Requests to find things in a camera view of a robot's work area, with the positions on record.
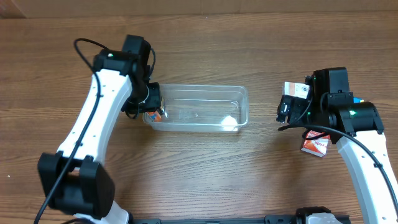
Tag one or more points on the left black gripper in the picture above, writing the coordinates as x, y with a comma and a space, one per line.
154, 98

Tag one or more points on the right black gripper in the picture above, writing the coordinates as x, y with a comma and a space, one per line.
290, 107

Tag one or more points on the orange tube white cap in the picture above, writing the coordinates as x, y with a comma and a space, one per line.
154, 116

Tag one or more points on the white orange plaster box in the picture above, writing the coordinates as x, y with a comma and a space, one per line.
299, 90

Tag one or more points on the clear plastic container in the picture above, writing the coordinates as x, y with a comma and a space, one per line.
202, 108

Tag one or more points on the blue yellow VapoDrops box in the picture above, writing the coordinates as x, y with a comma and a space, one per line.
358, 100

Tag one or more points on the black bottle white cap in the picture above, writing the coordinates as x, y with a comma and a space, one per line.
162, 112

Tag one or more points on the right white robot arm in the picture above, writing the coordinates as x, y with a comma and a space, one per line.
358, 132

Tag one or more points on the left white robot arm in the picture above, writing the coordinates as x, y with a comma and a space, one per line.
73, 178

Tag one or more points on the red white small box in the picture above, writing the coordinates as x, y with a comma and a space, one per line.
315, 143

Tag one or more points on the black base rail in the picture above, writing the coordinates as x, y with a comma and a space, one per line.
302, 216

